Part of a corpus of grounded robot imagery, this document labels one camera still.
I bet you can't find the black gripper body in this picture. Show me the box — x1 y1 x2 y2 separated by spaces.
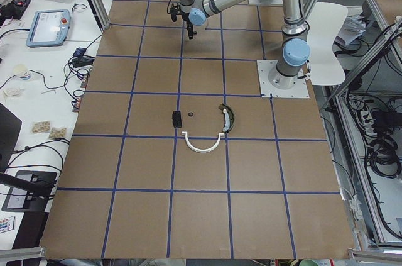
186 20 193 36

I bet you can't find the dark green brake shoe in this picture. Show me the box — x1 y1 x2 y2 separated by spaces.
219 103 235 134

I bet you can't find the black plastic block part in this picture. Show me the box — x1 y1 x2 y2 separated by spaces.
172 110 182 129

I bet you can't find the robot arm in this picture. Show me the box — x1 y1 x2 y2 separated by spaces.
167 0 310 90

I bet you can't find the white curved plastic bracket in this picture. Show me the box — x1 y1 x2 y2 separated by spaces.
181 131 226 154

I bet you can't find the black camera stand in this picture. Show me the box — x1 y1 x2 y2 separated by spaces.
1 170 57 213

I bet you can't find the blue teach pendant near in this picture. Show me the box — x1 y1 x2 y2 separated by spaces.
26 9 71 48

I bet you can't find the white chair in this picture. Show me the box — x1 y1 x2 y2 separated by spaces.
307 2 348 86

